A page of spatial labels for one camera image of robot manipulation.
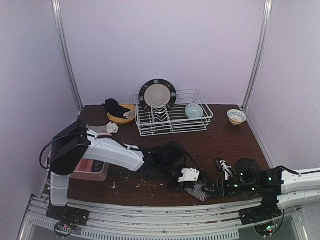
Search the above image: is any grey white striped underwear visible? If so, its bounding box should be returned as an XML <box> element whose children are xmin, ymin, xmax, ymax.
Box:
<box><xmin>184</xmin><ymin>182</ymin><xmax>210</xmax><ymax>202</ymax></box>

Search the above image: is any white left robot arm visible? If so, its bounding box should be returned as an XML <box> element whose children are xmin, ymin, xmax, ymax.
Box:
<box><xmin>48</xmin><ymin>121</ymin><xmax>208</xmax><ymax>208</ymax></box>

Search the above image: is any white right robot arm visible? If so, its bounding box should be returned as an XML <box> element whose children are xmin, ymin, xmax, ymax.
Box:
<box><xmin>201</xmin><ymin>157</ymin><xmax>320</xmax><ymax>210</ymax></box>

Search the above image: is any striped rolled underwear in box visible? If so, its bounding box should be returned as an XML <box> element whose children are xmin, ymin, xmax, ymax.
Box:
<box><xmin>91</xmin><ymin>160</ymin><xmax>105</xmax><ymax>173</ymax></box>

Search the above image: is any light blue bowl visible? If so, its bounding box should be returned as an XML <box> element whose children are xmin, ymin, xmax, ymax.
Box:
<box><xmin>185</xmin><ymin>103</ymin><xmax>204</xmax><ymax>119</ymax></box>

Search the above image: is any white beige striped sock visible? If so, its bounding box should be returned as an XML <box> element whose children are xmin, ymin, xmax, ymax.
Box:
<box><xmin>123</xmin><ymin>110</ymin><xmax>136</xmax><ymax>120</ymax></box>

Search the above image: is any patterned ceramic bowl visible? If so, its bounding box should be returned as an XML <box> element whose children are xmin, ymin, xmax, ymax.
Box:
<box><xmin>227</xmin><ymin>109</ymin><xmax>247</xmax><ymax>126</ymax></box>

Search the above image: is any black rimmed beige plate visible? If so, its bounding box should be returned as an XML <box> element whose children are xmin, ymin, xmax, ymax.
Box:
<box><xmin>138</xmin><ymin>79</ymin><xmax>177</xmax><ymax>112</ymax></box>

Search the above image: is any yellow plate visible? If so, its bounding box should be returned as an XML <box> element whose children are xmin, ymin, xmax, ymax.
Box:
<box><xmin>107</xmin><ymin>103</ymin><xmax>136</xmax><ymax>125</ymax></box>

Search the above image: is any black sock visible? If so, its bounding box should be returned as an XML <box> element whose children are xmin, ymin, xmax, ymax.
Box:
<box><xmin>102</xmin><ymin>98</ymin><xmax>130</xmax><ymax>119</ymax></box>

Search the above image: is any pink plastic organizer box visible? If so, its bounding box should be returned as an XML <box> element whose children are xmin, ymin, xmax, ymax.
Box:
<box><xmin>46</xmin><ymin>132</ymin><xmax>112</xmax><ymax>182</ymax></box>

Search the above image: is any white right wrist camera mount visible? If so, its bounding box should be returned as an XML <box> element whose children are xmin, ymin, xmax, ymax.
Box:
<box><xmin>213</xmin><ymin>157</ymin><xmax>234</xmax><ymax>181</ymax></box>

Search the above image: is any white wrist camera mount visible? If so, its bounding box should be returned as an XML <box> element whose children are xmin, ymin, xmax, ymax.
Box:
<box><xmin>213</xmin><ymin>157</ymin><xmax>234</xmax><ymax>181</ymax></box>
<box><xmin>177</xmin><ymin>168</ymin><xmax>200</xmax><ymax>183</ymax></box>

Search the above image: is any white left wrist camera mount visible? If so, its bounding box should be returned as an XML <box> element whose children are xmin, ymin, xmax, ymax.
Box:
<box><xmin>177</xmin><ymin>168</ymin><xmax>200</xmax><ymax>183</ymax></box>

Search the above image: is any aluminium front rail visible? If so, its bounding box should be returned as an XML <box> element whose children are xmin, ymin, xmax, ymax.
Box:
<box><xmin>17</xmin><ymin>194</ymin><xmax>311</xmax><ymax>240</ymax></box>

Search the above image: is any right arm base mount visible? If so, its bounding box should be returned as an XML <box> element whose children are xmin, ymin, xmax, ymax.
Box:
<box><xmin>239</xmin><ymin>205</ymin><xmax>285</xmax><ymax>238</ymax></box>

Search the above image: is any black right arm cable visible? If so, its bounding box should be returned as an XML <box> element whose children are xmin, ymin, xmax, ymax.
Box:
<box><xmin>276</xmin><ymin>165</ymin><xmax>301</xmax><ymax>176</ymax></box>

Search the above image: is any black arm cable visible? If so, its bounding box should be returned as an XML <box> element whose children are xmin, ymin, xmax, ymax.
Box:
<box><xmin>276</xmin><ymin>165</ymin><xmax>301</xmax><ymax>176</ymax></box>
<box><xmin>39</xmin><ymin>132</ymin><xmax>198</xmax><ymax>176</ymax></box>

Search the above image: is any white wire dish rack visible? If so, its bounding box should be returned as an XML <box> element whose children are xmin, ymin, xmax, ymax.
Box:
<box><xmin>134</xmin><ymin>88</ymin><xmax>214</xmax><ymax>137</ymax></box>

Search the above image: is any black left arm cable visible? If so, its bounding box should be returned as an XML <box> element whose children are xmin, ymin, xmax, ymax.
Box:
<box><xmin>39</xmin><ymin>132</ymin><xmax>198</xmax><ymax>176</ymax></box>

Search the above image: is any right aluminium frame post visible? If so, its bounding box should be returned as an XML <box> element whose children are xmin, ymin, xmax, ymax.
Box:
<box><xmin>242</xmin><ymin>0</ymin><xmax>273</xmax><ymax>112</ymax></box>

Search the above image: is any aluminium frame post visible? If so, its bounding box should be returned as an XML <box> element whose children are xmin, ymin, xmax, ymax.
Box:
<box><xmin>51</xmin><ymin>0</ymin><xmax>84</xmax><ymax>112</ymax></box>
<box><xmin>242</xmin><ymin>0</ymin><xmax>273</xmax><ymax>112</ymax></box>

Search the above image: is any left aluminium frame post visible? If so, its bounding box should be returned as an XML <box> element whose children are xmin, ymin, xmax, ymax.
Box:
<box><xmin>51</xmin><ymin>0</ymin><xmax>84</xmax><ymax>112</ymax></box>

